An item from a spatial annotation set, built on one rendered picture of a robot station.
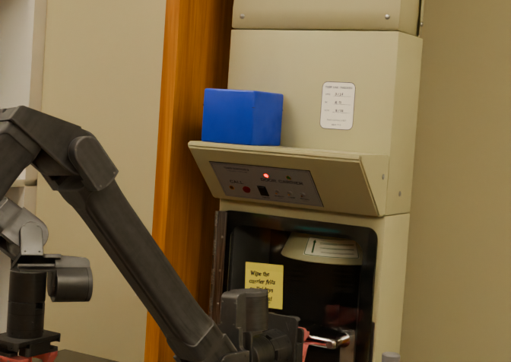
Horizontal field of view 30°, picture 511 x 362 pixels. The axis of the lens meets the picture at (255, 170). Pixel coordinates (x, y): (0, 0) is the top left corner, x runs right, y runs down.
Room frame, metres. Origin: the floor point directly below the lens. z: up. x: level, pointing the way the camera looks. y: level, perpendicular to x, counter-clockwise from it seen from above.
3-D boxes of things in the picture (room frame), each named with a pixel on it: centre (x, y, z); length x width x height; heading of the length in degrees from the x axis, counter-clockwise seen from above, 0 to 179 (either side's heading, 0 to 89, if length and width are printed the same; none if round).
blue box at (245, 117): (1.62, 0.03, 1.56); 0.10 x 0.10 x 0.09; 60
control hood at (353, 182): (1.58, -0.05, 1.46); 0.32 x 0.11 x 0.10; 60
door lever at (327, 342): (1.56, -0.12, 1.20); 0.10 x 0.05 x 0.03; 59
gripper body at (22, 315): (1.49, 0.35, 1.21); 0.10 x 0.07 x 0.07; 150
